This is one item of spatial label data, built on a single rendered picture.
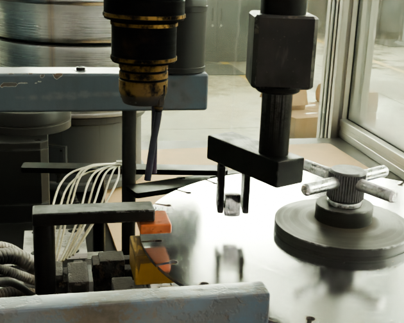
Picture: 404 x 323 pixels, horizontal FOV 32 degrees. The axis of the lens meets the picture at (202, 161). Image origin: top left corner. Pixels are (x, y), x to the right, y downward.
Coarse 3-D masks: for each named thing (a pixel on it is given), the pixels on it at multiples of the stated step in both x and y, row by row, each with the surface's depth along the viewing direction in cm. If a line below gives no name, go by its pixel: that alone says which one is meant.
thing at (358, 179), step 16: (304, 160) 60; (320, 176) 58; (336, 176) 55; (352, 176) 55; (368, 176) 57; (384, 176) 59; (304, 192) 54; (320, 192) 54; (336, 192) 56; (352, 192) 55; (368, 192) 54; (384, 192) 53; (352, 208) 56
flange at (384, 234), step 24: (288, 216) 58; (312, 216) 58; (336, 216) 55; (360, 216) 55; (384, 216) 59; (288, 240) 55; (312, 240) 53; (336, 240) 53; (360, 240) 54; (384, 240) 54
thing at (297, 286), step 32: (192, 192) 66; (224, 192) 66; (256, 192) 66; (288, 192) 67; (192, 224) 58; (224, 224) 58; (256, 224) 59; (160, 256) 52; (192, 256) 52; (224, 256) 52; (256, 256) 52; (288, 256) 53; (320, 256) 53; (288, 288) 48; (320, 288) 48; (352, 288) 48; (384, 288) 48; (288, 320) 44; (320, 320) 44; (352, 320) 44; (384, 320) 44
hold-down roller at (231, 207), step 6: (228, 192) 56; (234, 192) 56; (228, 198) 56; (234, 198) 56; (228, 204) 56; (234, 204) 56; (228, 210) 56; (234, 210) 56; (228, 216) 56; (234, 216) 56
